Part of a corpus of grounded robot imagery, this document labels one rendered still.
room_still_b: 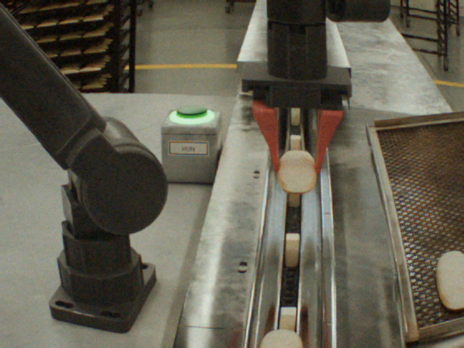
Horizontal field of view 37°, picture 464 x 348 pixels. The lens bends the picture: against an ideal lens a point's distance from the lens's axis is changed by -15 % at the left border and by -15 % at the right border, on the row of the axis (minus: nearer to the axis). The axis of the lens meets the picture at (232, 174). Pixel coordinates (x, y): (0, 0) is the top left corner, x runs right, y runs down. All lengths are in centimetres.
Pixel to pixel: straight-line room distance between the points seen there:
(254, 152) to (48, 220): 28
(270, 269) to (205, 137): 28
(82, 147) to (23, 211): 34
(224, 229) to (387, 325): 21
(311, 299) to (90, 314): 20
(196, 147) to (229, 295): 34
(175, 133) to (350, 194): 23
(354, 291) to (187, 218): 25
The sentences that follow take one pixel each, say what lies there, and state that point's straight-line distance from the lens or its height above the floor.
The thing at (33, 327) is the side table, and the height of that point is 82.
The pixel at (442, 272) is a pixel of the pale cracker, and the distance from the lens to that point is 63.
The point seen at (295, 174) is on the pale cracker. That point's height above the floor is 93.
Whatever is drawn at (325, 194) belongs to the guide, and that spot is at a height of 86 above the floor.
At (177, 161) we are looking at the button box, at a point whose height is 85.
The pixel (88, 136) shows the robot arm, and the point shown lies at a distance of 63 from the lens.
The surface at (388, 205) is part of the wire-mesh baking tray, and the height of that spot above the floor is 89.
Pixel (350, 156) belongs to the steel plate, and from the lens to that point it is 110.
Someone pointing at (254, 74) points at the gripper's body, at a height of 102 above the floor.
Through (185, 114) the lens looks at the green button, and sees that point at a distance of 99.
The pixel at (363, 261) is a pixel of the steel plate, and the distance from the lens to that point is 82.
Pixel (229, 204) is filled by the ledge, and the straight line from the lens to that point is 84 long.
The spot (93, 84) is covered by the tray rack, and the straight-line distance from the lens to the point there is 314.
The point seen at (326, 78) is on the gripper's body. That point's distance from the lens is 72.
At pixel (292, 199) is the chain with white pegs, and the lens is 89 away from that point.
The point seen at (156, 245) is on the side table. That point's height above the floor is 82.
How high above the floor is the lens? 121
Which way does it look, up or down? 22 degrees down
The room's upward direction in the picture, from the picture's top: straight up
